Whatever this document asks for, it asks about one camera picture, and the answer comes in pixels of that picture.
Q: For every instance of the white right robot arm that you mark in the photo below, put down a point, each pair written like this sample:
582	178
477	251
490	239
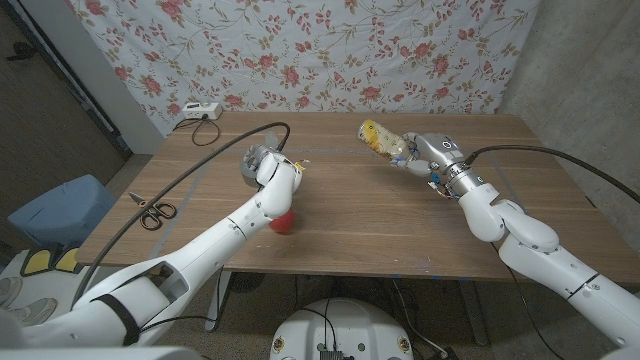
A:
540	255

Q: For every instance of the grey sneaker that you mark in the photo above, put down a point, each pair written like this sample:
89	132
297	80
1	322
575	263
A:
35	312
9	292

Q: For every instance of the dark brown door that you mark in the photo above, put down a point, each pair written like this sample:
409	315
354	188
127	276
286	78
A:
45	125

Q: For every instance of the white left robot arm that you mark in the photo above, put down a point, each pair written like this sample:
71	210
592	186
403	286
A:
225	240

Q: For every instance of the white power strip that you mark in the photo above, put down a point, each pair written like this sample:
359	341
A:
201	110

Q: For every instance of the blue plastic bin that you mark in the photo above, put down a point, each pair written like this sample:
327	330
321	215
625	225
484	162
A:
60	210

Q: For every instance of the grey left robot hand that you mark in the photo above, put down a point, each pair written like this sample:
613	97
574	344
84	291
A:
260	152

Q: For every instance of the yellow black slippers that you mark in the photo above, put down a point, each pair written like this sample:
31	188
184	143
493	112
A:
37	260

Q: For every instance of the white table leg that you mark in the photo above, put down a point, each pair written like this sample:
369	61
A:
212	320

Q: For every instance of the grey table leg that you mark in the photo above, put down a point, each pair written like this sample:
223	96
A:
472	310

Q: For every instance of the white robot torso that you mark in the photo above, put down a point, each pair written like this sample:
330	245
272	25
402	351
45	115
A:
350	325

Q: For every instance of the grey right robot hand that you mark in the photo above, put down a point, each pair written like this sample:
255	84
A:
437	152

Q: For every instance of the red apple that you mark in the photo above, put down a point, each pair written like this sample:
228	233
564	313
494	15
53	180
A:
286	224

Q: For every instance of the floral backdrop cloth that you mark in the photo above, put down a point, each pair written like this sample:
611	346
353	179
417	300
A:
425	30

